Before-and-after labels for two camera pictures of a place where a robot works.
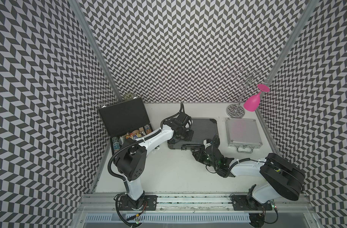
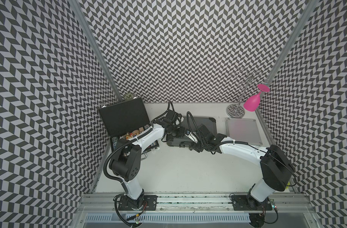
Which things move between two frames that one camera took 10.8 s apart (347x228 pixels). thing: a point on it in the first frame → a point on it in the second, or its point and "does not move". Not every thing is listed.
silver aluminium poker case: (243, 134) does not move
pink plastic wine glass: (253, 103) does not move
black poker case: (203, 128) does not move
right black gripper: (200, 154) → (196, 147)
